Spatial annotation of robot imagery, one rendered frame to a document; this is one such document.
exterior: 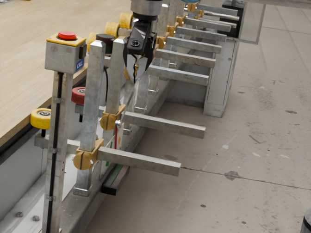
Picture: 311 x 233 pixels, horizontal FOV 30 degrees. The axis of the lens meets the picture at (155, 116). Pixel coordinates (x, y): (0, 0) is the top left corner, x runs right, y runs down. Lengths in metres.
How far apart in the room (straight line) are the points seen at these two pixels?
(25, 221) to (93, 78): 0.46
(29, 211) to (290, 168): 2.41
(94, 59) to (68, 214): 0.43
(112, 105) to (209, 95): 2.67
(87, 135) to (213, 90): 2.90
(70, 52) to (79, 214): 0.53
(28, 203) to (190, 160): 2.03
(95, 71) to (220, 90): 2.95
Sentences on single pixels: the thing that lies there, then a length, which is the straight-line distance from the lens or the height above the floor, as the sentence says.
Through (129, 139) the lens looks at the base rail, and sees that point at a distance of 2.11.
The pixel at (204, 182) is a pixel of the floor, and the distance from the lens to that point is 3.46.
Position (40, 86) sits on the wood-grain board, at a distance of 1.95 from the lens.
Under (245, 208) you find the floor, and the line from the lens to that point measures 3.28.
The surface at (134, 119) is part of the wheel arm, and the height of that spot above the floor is 0.85.
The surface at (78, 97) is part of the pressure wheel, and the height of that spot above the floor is 0.90.
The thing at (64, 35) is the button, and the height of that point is 1.23.
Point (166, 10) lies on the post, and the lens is 2.51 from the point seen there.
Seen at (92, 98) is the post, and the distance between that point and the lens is 1.59.
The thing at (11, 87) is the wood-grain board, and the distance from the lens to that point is 1.93.
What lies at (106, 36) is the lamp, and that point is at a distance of 1.81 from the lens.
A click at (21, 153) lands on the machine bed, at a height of 0.78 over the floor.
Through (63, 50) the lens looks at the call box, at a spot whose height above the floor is 1.20.
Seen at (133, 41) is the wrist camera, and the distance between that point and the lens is 1.63.
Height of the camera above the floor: 1.54
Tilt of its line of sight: 21 degrees down
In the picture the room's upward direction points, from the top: 8 degrees clockwise
